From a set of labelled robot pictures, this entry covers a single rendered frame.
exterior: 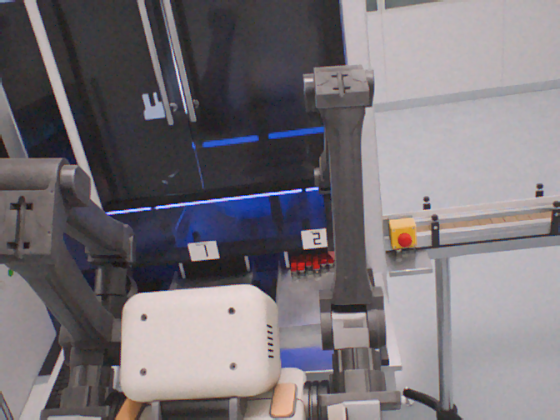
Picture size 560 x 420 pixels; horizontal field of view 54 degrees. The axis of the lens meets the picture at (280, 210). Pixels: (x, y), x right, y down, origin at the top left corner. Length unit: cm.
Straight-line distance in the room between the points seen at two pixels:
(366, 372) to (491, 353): 196
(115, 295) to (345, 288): 43
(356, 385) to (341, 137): 36
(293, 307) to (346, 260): 75
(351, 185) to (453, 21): 548
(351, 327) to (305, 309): 70
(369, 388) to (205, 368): 24
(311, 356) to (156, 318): 70
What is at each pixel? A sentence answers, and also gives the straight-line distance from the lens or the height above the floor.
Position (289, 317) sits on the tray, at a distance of 155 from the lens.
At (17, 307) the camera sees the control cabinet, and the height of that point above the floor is 102.
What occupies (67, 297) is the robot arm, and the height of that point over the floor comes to 142.
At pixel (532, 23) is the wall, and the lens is 649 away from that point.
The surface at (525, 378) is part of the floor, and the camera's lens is 267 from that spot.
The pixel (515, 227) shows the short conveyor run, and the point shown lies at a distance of 184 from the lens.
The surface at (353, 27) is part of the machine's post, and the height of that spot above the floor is 160.
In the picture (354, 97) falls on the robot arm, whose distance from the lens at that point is 80.
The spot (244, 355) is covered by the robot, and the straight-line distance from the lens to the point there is 75.
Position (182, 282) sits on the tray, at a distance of 182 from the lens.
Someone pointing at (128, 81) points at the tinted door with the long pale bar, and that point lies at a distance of 154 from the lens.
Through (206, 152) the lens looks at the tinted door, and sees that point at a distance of 155.
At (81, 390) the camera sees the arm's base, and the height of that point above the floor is 123.
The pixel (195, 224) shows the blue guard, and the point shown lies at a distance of 164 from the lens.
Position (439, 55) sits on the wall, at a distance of 627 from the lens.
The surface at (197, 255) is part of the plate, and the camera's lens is 168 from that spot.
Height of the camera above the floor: 180
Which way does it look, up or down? 25 degrees down
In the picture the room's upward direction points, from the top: 10 degrees counter-clockwise
